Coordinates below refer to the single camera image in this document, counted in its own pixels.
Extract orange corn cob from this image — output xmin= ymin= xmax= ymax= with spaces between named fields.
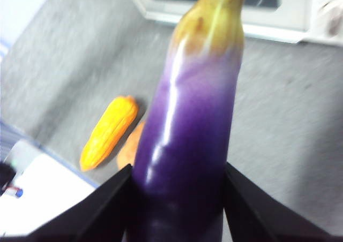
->
xmin=79 ymin=95 xmax=140 ymax=172

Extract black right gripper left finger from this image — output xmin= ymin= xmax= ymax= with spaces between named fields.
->
xmin=0 ymin=163 xmax=134 ymax=242

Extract cream oven knob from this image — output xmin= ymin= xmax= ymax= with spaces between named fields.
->
xmin=319 ymin=0 xmax=343 ymax=37

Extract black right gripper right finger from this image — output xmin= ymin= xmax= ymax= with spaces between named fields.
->
xmin=224 ymin=162 xmax=343 ymax=242

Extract cream Toshiba toaster oven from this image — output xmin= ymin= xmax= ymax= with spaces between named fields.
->
xmin=125 ymin=0 xmax=343 ymax=46

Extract brown potato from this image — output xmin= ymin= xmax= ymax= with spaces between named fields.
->
xmin=116 ymin=119 xmax=147 ymax=171

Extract oven door with glass window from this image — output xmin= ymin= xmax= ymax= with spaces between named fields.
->
xmin=128 ymin=0 xmax=314 ymax=44

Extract white base panel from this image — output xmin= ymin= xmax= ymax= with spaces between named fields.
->
xmin=0 ymin=139 xmax=100 ymax=238

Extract purple eggplant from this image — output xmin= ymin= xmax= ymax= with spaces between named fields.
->
xmin=122 ymin=0 xmax=250 ymax=242

